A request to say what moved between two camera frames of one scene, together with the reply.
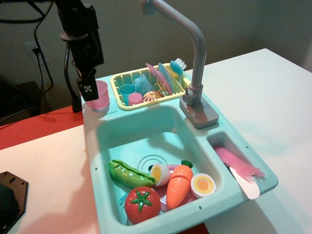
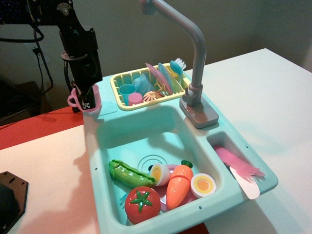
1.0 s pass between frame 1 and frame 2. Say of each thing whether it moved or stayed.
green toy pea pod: stayed
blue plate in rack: stayed
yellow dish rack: stayed
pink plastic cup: moved
